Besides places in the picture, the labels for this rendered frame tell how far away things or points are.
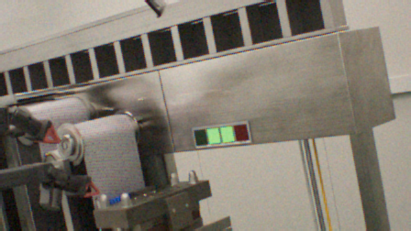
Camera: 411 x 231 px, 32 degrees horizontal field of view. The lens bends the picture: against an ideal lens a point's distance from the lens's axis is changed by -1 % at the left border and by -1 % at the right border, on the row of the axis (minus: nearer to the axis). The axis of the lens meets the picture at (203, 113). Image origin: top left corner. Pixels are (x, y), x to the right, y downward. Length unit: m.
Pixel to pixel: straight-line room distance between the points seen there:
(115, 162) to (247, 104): 0.51
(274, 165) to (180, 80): 2.86
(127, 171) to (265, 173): 2.89
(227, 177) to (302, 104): 3.43
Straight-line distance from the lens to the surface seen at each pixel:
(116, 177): 2.54
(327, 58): 2.16
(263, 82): 2.30
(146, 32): 2.63
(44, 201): 2.34
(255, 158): 5.41
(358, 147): 2.34
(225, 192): 5.68
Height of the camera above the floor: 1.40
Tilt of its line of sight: 3 degrees down
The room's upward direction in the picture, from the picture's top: 11 degrees counter-clockwise
